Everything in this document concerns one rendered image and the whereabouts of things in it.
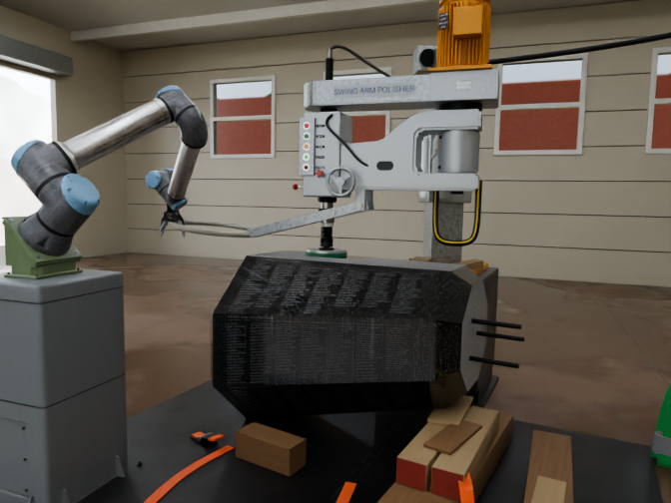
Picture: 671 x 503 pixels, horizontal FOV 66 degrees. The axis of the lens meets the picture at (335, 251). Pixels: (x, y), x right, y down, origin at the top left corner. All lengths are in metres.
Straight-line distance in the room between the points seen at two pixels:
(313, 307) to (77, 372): 0.94
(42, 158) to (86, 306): 0.56
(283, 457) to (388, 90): 1.71
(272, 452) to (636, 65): 7.62
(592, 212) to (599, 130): 1.18
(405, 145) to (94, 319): 1.54
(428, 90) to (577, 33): 6.42
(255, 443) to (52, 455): 0.77
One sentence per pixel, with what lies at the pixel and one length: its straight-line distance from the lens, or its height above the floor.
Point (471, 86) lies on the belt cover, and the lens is 2.50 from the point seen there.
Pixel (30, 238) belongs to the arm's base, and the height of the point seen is 1.00.
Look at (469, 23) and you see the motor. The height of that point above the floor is 1.93.
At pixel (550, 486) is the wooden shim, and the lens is 2.21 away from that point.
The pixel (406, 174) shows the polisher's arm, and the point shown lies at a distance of 2.51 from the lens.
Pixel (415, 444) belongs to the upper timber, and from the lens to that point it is 2.11.
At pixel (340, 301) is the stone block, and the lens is 2.24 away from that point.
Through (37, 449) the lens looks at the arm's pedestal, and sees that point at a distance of 2.19.
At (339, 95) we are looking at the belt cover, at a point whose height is 1.66.
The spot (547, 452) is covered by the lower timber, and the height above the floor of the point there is 0.12.
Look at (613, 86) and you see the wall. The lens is 8.71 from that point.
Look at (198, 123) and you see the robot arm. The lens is 2.34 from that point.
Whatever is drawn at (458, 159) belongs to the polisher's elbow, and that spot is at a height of 1.35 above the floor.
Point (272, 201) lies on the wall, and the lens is 9.50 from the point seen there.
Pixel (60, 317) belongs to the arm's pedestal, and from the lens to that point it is 2.07.
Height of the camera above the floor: 1.16
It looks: 6 degrees down
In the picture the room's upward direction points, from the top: 1 degrees clockwise
